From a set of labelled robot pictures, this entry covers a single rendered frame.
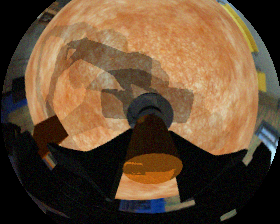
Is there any orange tapered knob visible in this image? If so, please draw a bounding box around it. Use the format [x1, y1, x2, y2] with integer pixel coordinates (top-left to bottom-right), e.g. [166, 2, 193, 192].
[122, 114, 182, 184]

